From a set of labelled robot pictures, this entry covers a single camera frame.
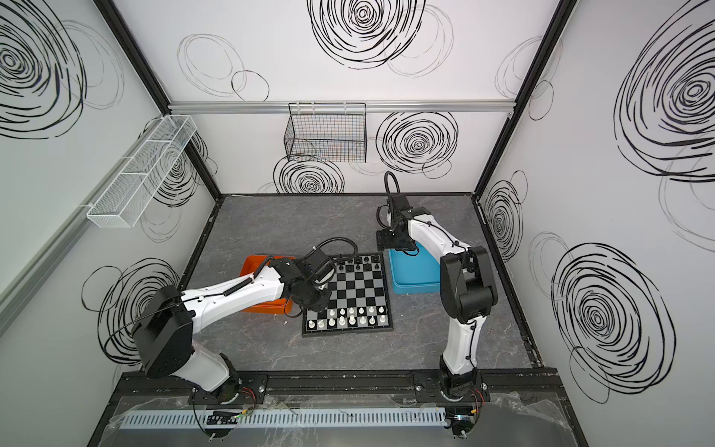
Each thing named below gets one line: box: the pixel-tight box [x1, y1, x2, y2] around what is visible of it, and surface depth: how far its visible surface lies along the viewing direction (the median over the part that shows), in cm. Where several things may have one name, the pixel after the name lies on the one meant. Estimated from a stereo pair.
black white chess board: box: [301, 251, 394, 338], surface depth 88 cm
